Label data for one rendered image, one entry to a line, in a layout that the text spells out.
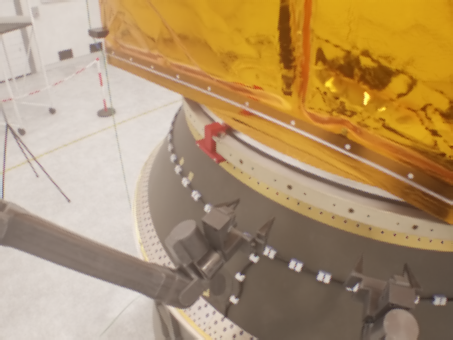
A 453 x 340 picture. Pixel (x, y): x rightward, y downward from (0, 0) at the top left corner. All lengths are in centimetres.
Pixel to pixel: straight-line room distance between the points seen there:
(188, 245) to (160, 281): 8
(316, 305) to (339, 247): 18
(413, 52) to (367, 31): 9
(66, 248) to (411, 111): 65
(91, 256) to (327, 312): 64
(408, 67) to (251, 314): 77
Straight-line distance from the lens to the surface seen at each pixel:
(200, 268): 62
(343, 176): 76
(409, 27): 62
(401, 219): 77
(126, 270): 55
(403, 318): 55
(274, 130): 85
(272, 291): 93
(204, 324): 108
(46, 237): 51
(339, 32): 66
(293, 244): 86
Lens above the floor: 216
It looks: 36 degrees down
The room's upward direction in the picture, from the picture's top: 3 degrees clockwise
